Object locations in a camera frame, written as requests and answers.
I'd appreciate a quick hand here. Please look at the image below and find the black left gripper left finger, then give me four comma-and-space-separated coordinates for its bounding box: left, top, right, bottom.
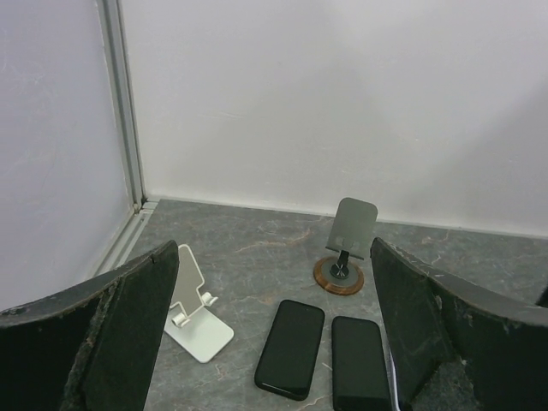
1, 240, 179, 410

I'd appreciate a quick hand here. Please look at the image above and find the round wooden base phone stand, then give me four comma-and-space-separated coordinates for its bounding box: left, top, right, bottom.
313, 197, 378, 296

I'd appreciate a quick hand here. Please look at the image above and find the black phone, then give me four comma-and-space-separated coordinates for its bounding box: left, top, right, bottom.
253, 300, 325, 401
331, 316, 392, 411

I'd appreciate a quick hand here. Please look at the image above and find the aluminium frame post left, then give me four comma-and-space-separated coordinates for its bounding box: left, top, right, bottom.
90, 1, 146, 277

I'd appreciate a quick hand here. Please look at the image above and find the white metal phone stand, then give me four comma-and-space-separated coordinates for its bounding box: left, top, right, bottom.
164, 244, 235, 364

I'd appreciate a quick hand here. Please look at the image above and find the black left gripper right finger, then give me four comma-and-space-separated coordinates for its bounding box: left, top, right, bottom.
370, 237, 547, 410

